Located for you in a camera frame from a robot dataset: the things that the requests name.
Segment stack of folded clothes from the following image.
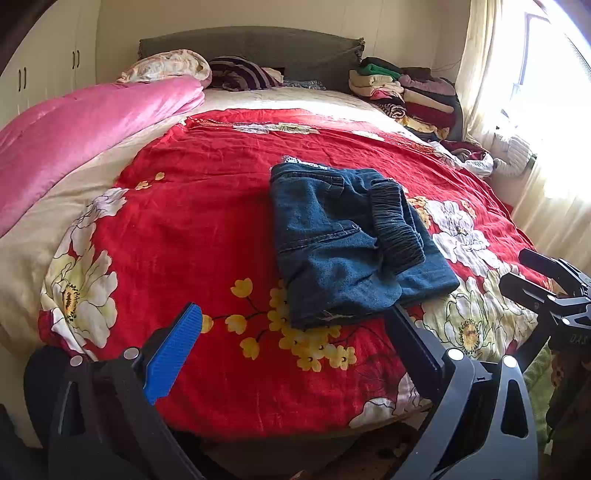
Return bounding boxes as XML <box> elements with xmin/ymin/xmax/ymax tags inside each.
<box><xmin>348</xmin><ymin>56</ymin><xmax>463</xmax><ymax>142</ymax></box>

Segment grey upholstered headboard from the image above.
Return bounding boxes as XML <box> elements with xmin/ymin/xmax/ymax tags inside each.
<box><xmin>139</xmin><ymin>26</ymin><xmax>366</xmax><ymax>90</ymax></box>

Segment cream floral pillow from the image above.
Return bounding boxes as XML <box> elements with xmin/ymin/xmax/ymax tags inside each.
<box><xmin>116</xmin><ymin>49</ymin><xmax>212</xmax><ymax>88</ymax></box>

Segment green cloth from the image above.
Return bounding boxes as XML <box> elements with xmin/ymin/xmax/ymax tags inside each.
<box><xmin>521</xmin><ymin>344</ymin><xmax>556</xmax><ymax>446</ymax></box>

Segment cream curtain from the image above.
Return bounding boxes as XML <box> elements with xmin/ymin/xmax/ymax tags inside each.
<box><xmin>455</xmin><ymin>0</ymin><xmax>591</xmax><ymax>269</ymax></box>

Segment red floral bedspread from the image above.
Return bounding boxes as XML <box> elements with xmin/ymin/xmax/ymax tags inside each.
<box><xmin>39</xmin><ymin>108</ymin><xmax>555</xmax><ymax>439</ymax></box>

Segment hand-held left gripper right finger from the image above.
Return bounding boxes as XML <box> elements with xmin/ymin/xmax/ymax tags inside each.
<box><xmin>385</xmin><ymin>305</ymin><xmax>539</xmax><ymax>480</ymax></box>

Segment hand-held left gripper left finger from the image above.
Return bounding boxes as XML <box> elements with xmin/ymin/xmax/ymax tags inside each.
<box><xmin>48</xmin><ymin>302</ymin><xmax>206</xmax><ymax>480</ymax></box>

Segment white padded jacket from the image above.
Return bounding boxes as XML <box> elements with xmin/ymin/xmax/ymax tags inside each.
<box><xmin>491</xmin><ymin>133</ymin><xmax>537</xmax><ymax>177</ymax></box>

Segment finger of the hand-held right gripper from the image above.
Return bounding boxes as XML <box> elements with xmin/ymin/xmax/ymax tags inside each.
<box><xmin>499</xmin><ymin>272</ymin><xmax>570</xmax><ymax>320</ymax></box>
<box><xmin>518</xmin><ymin>248</ymin><xmax>584</xmax><ymax>289</ymax></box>

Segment pink blanket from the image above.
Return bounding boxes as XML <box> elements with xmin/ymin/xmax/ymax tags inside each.
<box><xmin>0</xmin><ymin>76</ymin><xmax>206</xmax><ymax>238</ymax></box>

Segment striped purple garment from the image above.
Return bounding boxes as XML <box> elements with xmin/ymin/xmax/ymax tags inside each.
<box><xmin>209</xmin><ymin>55</ymin><xmax>284</xmax><ymax>92</ymax></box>

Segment white wardrobe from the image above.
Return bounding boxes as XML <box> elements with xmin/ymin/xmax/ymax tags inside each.
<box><xmin>0</xmin><ymin>0</ymin><xmax>101</xmax><ymax>131</ymax></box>

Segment blue denim pants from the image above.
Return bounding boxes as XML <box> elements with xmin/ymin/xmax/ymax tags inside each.
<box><xmin>269</xmin><ymin>157</ymin><xmax>461</xmax><ymax>330</ymax></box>

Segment red and white garment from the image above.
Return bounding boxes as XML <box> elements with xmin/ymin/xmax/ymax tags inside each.
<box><xmin>431</xmin><ymin>138</ymin><xmax>496</xmax><ymax>177</ymax></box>

